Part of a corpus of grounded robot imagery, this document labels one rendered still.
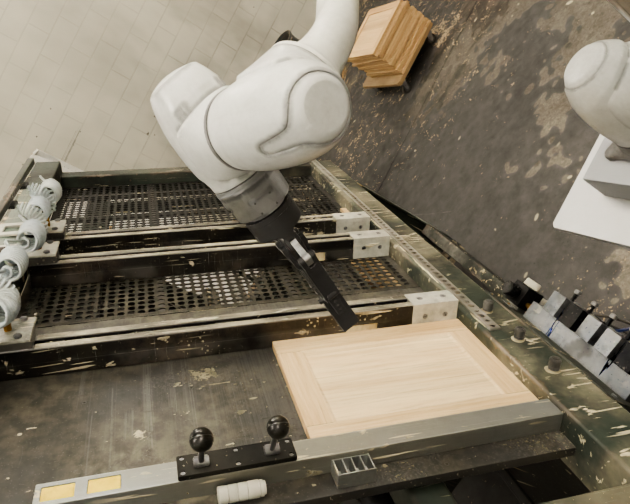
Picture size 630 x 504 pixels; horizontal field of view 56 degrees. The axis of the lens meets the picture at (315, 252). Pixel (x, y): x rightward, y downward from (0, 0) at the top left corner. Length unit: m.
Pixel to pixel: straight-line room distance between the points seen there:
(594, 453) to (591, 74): 0.72
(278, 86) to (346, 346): 0.91
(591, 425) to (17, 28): 5.92
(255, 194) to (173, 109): 0.15
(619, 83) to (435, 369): 0.69
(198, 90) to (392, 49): 3.72
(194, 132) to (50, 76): 5.68
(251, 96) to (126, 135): 5.79
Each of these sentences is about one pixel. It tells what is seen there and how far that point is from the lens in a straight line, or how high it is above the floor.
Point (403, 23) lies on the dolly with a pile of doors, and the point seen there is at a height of 0.31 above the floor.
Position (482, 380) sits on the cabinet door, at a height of 0.95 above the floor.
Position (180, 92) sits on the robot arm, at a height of 1.81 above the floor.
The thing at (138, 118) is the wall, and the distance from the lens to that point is 6.41.
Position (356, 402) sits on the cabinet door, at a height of 1.20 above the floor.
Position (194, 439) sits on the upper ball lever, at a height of 1.56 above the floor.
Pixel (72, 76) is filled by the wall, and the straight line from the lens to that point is 6.39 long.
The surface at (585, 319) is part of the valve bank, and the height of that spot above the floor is 0.76.
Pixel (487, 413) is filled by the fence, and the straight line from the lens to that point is 1.24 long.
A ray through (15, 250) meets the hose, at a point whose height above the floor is 1.89.
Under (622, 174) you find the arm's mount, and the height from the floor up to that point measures 0.84.
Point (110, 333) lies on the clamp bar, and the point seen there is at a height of 1.64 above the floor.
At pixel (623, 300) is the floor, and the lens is 2.46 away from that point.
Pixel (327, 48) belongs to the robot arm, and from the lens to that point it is 0.71.
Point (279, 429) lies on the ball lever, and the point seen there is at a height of 1.45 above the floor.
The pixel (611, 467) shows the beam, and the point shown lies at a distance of 1.22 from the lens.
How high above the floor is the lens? 1.90
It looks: 25 degrees down
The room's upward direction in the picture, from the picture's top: 63 degrees counter-clockwise
